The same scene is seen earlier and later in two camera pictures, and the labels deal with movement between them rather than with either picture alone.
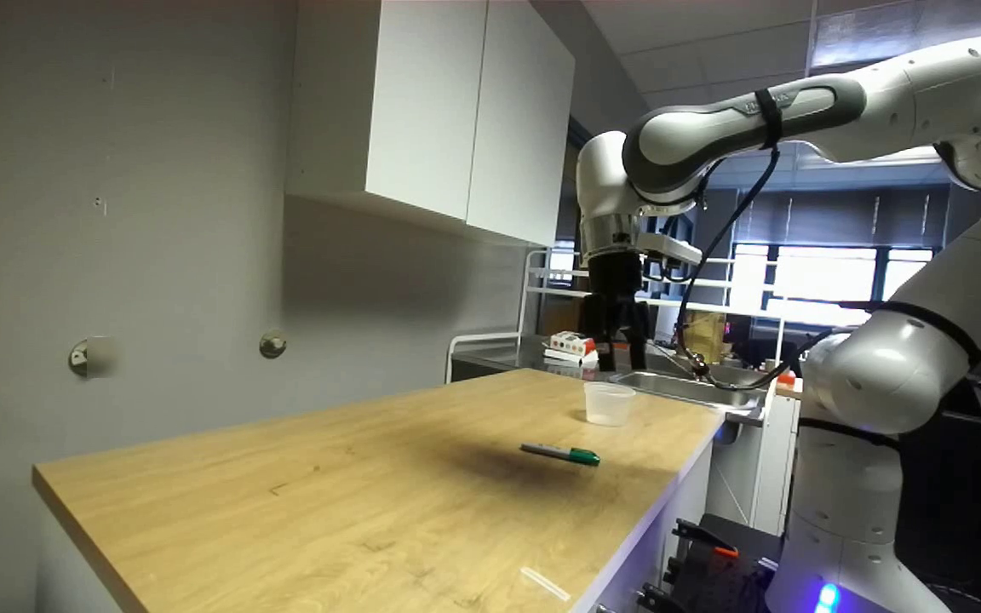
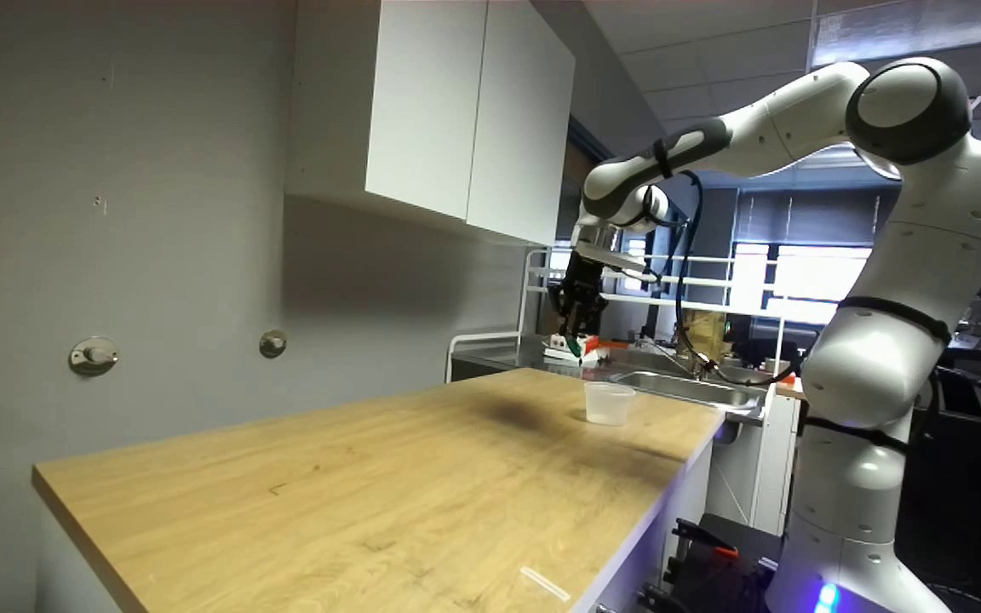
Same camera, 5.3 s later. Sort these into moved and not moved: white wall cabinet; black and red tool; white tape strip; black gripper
Moved: black gripper
Not moved: white tape strip; white wall cabinet; black and red tool
